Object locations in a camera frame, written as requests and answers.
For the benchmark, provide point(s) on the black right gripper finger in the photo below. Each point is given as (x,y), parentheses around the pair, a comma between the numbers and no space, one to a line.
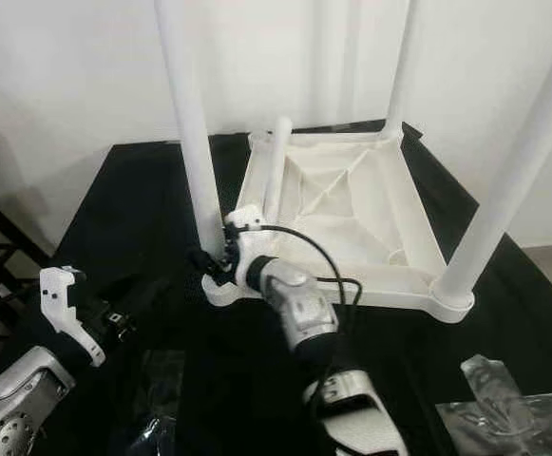
(204,263)

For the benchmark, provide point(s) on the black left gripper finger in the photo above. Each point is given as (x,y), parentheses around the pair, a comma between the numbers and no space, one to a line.
(147,301)

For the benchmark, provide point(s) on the black tablecloth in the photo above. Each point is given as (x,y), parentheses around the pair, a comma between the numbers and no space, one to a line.
(123,218)

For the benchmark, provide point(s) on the clear plastic bag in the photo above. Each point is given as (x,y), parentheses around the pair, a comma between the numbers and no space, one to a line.
(504,408)
(157,432)

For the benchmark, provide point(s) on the black round stool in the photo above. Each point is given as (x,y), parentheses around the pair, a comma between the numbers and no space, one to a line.
(0,247)

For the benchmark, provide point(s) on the white plastic table top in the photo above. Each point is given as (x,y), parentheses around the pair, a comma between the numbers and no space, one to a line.
(352,209)

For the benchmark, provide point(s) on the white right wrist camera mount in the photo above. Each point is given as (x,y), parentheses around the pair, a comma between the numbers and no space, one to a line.
(245,218)

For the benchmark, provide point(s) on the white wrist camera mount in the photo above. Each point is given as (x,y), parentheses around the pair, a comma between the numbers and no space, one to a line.
(62,299)
(245,218)

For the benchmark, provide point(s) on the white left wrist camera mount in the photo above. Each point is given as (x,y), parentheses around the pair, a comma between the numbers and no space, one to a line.
(62,299)

